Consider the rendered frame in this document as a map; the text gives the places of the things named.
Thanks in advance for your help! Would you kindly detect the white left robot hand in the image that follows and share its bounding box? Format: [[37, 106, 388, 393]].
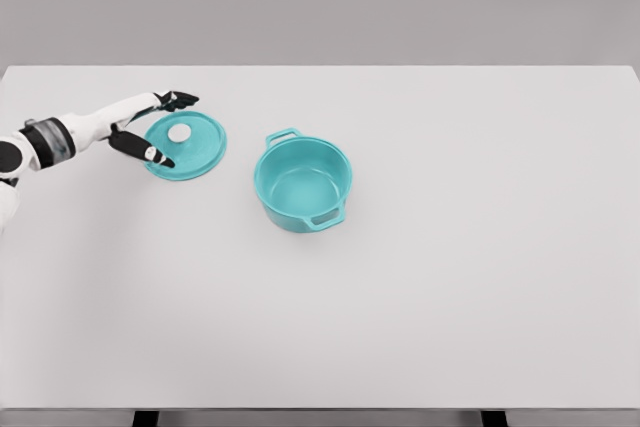
[[97, 89, 200, 170]]

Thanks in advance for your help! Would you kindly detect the teal pot with handles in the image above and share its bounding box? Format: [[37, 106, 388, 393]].
[[253, 127, 354, 235]]

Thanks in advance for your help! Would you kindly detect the teal pot lid white knob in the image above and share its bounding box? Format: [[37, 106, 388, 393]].
[[143, 110, 228, 183]]

